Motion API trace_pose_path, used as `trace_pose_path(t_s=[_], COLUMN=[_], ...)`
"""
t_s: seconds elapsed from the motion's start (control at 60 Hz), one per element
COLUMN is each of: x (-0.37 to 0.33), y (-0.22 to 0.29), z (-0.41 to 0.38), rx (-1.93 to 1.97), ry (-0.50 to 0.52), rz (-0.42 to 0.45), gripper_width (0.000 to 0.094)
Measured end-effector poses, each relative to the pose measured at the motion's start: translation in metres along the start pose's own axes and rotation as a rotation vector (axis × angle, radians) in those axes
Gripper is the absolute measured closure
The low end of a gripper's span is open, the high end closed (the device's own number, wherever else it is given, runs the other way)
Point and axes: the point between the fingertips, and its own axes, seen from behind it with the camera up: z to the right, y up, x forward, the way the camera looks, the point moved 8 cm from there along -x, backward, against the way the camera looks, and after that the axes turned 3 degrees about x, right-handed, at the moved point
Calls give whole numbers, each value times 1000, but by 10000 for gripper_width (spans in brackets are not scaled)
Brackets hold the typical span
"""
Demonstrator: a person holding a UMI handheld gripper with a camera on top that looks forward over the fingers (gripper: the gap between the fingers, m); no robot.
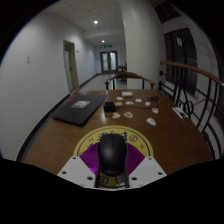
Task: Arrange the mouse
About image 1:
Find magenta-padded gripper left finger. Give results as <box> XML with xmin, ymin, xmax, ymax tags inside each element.
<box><xmin>57</xmin><ymin>142</ymin><xmax>101</xmax><ymax>188</ymax></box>

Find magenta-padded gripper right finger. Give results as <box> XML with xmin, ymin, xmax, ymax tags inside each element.
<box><xmin>125</xmin><ymin>145</ymin><xmax>168</xmax><ymax>188</ymax></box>

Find black computer mouse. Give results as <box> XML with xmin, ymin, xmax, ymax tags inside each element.
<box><xmin>97</xmin><ymin>133</ymin><xmax>129</xmax><ymax>178</ymax></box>

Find round yellow printed mouse pad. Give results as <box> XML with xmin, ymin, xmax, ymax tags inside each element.
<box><xmin>72</xmin><ymin>125</ymin><xmax>155</xmax><ymax>190</ymax></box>

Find black closed laptop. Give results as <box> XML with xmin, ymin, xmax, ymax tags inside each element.
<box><xmin>50</xmin><ymin>94</ymin><xmax>109</xmax><ymax>127</ymax></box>

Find flat white and black device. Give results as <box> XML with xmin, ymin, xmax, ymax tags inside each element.
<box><xmin>172</xmin><ymin>106</ymin><xmax>189</xmax><ymax>120</ymax></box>

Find small black box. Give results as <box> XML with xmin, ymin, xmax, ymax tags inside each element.
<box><xmin>103</xmin><ymin>101</ymin><xmax>118</xmax><ymax>113</ymax></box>

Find wooden armchair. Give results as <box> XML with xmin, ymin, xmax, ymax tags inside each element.
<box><xmin>104</xmin><ymin>72</ymin><xmax>156</xmax><ymax>91</ymax></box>

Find single room door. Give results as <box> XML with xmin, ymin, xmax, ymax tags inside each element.
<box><xmin>63</xmin><ymin>40</ymin><xmax>80</xmax><ymax>93</ymax></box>

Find distant wooden chairs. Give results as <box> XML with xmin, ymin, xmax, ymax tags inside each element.
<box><xmin>116</xmin><ymin>64</ymin><xmax>128</xmax><ymax>74</ymax></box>

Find black railing with wooden handrail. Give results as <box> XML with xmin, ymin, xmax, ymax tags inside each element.
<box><xmin>158</xmin><ymin>60</ymin><xmax>224</xmax><ymax>161</ymax></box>

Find glass double door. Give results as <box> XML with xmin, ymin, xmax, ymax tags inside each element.
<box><xmin>100</xmin><ymin>50</ymin><xmax>119</xmax><ymax>74</ymax></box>

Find dark framed window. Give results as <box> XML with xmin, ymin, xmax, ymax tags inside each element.
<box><xmin>163</xmin><ymin>28</ymin><xmax>198</xmax><ymax>96</ymax></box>

